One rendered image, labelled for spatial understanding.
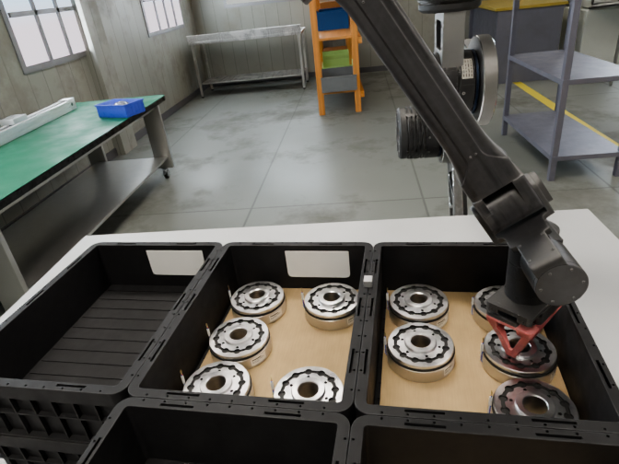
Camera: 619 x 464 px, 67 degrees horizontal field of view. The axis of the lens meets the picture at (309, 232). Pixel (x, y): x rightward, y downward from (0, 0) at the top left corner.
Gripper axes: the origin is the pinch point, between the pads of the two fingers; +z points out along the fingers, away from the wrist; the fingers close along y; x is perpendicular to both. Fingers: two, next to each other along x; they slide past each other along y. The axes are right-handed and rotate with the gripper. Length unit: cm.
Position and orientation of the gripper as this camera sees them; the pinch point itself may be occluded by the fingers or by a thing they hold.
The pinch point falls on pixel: (519, 342)
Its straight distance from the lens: 78.0
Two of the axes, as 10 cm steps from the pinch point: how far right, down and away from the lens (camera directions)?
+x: -6.5, -2.9, 7.0
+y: 7.5, -3.8, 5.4
